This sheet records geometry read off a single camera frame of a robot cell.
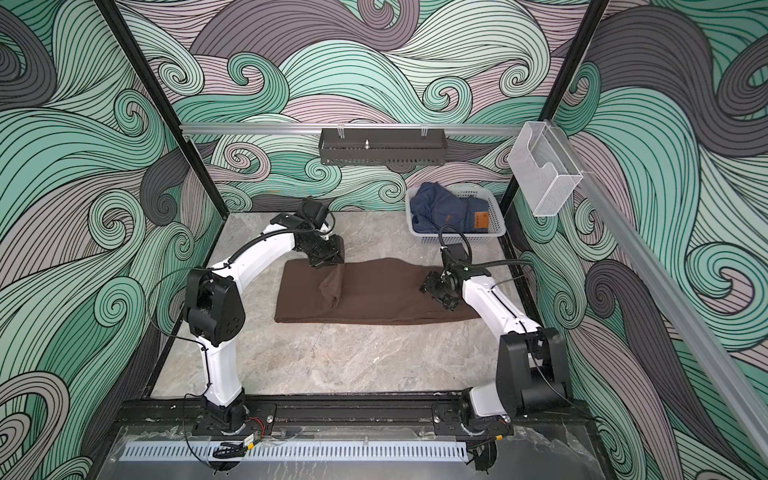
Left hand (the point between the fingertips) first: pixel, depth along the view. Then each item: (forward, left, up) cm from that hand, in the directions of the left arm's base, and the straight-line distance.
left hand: (347, 258), depth 89 cm
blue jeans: (+28, -30, -4) cm, 42 cm away
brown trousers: (-1, -13, -17) cm, 21 cm away
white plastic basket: (+20, -53, -6) cm, 57 cm away
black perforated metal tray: (+32, -10, +18) cm, 38 cm away
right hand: (-8, -25, -5) cm, 27 cm away
